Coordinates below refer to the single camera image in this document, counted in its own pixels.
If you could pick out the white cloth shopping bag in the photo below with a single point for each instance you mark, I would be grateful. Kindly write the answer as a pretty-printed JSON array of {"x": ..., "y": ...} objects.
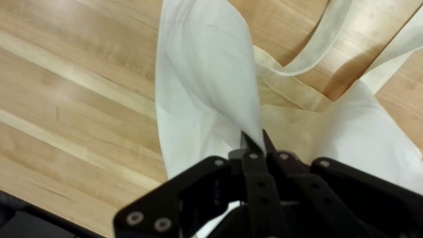
[{"x": 199, "y": 79}]

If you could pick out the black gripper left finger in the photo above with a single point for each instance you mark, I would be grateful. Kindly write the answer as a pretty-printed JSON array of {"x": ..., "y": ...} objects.
[{"x": 260, "y": 198}]

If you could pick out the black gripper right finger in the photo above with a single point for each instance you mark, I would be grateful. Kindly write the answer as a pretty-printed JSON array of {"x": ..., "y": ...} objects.
[{"x": 335, "y": 198}]

